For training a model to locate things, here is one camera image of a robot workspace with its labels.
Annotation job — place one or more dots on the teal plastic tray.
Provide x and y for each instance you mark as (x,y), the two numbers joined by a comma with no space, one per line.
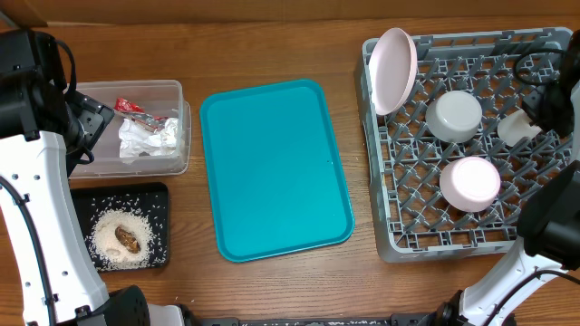
(275,176)

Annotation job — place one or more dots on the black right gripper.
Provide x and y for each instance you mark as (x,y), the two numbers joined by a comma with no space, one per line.
(532,105)

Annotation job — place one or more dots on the pink bowl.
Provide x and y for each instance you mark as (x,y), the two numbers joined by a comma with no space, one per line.
(470,184)

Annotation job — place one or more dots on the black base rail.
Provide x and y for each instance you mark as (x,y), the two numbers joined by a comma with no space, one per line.
(397,319)

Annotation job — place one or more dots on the black tray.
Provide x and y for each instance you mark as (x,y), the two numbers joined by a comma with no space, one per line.
(154,204)

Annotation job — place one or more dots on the pale green cup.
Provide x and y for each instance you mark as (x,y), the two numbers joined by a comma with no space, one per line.
(515,127)

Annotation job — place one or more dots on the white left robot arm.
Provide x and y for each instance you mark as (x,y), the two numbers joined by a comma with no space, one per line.
(60,283)

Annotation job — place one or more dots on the grey dish rack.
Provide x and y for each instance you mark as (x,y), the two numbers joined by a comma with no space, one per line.
(412,219)

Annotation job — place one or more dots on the clear plastic bin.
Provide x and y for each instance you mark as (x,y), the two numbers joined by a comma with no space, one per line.
(157,97)

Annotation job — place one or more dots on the large pink plate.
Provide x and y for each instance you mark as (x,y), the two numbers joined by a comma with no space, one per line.
(392,66)

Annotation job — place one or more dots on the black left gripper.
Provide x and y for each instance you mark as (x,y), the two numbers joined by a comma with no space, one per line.
(93,115)

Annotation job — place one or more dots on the grey bowl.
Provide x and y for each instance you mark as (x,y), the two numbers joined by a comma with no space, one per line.
(454,117)

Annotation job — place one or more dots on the gold foil wrapper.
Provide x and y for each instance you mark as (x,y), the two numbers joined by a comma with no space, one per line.
(127,239)

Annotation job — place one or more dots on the red foil wrapper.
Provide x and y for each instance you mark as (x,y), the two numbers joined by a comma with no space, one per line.
(135,113)

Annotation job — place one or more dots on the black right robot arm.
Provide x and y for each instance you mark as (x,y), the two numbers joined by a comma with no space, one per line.
(547,244)

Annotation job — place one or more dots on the white rice pile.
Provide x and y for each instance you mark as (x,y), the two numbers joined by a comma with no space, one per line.
(106,235)

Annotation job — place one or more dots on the white napkin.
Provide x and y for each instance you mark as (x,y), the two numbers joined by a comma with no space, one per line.
(135,140)

